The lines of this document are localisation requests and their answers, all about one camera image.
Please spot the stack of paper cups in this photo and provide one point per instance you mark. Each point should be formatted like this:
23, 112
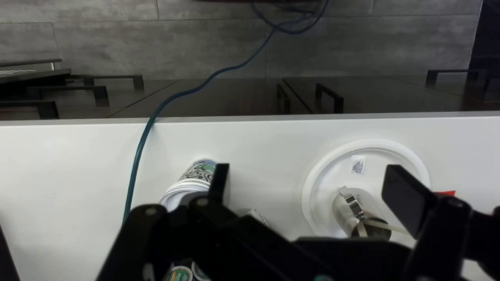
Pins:
191, 181

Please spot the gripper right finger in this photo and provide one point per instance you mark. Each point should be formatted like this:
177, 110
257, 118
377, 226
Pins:
406, 195

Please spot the red packet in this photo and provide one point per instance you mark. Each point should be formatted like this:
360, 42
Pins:
445, 192

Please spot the silver metal cup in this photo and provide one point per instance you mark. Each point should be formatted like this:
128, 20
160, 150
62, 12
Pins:
345, 212

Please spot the white round plate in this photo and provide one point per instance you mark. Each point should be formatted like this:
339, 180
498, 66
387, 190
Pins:
332, 175

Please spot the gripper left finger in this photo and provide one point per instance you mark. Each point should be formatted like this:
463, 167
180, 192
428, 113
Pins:
218, 234

